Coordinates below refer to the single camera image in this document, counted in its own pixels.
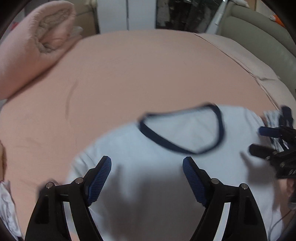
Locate light blue navy-trimmed t-shirt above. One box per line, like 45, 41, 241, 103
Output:
67, 105, 283, 240

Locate person's right hand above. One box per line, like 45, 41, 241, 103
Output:
278, 178, 295, 225

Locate navy shorts with silver stripes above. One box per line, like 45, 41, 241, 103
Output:
263, 110, 289, 152

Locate white patterned cloth at left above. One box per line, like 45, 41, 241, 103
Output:
1, 181, 23, 240

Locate beige padded headboard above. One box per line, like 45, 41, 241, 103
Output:
217, 1, 295, 95

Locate pink bed sheet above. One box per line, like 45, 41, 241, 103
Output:
1, 30, 275, 230

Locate rolled pink blanket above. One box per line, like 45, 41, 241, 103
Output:
1, 1, 81, 99

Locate white wardrobe door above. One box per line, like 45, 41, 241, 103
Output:
97, 0, 157, 34

